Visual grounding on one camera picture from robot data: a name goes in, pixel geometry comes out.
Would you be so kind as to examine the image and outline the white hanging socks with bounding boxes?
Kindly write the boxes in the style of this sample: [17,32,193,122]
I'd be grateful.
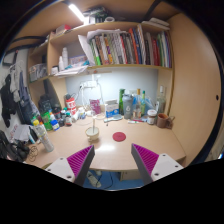
[8,64,21,103]

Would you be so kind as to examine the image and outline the white-lidded brown jar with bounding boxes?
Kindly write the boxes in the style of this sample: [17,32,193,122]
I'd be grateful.
[146,109,158,126]

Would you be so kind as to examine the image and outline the black over-ear headphones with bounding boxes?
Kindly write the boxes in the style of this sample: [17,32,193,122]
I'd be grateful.
[8,139,33,162]

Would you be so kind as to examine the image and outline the white cable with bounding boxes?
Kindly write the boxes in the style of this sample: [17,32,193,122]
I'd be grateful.
[94,74,105,105]

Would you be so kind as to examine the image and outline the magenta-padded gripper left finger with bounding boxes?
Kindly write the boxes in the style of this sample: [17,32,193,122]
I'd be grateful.
[44,144,96,188]

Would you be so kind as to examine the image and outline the brown mug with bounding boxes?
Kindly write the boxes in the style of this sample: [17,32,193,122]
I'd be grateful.
[156,113,176,130]

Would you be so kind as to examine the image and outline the wooden shelf unit with books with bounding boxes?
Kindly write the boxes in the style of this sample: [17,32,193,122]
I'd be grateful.
[26,4,175,111]

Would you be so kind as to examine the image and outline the blue plastic bag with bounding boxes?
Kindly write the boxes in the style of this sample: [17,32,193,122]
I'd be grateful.
[145,98,158,114]

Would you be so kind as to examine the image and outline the clear bottle with gold cap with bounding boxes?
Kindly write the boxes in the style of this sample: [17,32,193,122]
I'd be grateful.
[133,88,143,119]

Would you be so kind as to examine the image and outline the tall green bottle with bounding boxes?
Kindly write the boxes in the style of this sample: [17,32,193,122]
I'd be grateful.
[118,88,126,116]

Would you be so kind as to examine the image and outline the blue-grey hanging garment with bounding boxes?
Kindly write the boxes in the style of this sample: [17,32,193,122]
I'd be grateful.
[18,71,34,116]

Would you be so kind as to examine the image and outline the blue and white box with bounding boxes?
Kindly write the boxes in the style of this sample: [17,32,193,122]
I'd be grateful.
[104,99,120,118]

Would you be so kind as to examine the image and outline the grey shaker bottle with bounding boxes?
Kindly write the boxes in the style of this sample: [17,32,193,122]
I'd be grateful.
[122,93,134,120]

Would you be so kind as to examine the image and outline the black coiled cable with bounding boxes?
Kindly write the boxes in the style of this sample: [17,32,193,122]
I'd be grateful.
[24,144,40,163]

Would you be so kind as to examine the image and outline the ceiling light tube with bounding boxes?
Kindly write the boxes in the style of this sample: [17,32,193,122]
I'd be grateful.
[68,3,86,23]

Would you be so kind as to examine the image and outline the magenta pouch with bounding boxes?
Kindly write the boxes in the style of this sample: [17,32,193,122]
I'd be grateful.
[89,98,102,115]

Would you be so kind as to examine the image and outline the white wall power strip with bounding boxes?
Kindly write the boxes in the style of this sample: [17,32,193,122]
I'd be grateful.
[79,80,98,90]

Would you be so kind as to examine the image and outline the dark green-capped supplement bottle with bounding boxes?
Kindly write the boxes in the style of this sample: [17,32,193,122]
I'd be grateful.
[64,111,73,127]

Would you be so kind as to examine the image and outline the red and white canister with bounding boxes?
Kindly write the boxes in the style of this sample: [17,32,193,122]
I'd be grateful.
[65,94,77,116]

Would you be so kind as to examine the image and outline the white crumpled paper sheet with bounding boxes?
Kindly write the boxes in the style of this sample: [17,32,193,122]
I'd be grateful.
[13,123,33,143]

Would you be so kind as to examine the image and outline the cream ceramic mug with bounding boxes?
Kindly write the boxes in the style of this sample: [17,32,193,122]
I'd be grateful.
[85,126,100,142]

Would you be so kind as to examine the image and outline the large black jar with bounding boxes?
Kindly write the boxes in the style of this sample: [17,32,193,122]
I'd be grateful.
[38,94,53,114]

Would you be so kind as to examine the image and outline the green plastic bottle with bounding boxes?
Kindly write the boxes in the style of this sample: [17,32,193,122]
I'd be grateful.
[41,111,54,132]

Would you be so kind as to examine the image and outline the clear glass bottle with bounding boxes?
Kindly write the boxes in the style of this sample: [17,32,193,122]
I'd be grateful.
[156,85,167,114]

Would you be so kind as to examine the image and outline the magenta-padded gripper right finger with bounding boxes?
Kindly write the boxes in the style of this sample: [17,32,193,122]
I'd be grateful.
[130,143,185,186]

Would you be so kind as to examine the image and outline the black hanging garment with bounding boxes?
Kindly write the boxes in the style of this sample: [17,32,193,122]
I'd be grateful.
[0,73,18,128]

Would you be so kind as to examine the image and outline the flat round red coaster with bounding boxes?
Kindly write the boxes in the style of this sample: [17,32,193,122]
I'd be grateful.
[112,131,127,143]

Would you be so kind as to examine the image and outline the white bottle with blue label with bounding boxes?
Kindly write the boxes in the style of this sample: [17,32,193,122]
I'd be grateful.
[49,113,61,132]

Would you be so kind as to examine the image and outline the white blue-labelled pill bottle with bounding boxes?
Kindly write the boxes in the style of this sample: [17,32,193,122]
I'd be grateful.
[77,106,86,120]

